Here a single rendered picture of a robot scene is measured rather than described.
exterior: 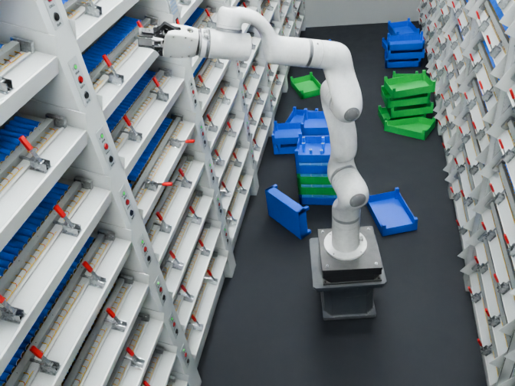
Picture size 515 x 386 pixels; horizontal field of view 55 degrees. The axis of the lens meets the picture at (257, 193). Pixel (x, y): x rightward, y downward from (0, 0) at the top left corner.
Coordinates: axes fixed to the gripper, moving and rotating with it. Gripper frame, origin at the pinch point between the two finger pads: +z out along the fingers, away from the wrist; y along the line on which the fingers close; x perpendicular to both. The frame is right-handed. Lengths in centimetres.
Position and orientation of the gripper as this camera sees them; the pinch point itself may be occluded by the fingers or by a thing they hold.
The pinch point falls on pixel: (145, 37)
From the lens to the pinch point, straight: 154.4
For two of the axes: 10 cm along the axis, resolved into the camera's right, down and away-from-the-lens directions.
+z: -9.6, -0.1, -2.8
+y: -2.5, 4.4, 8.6
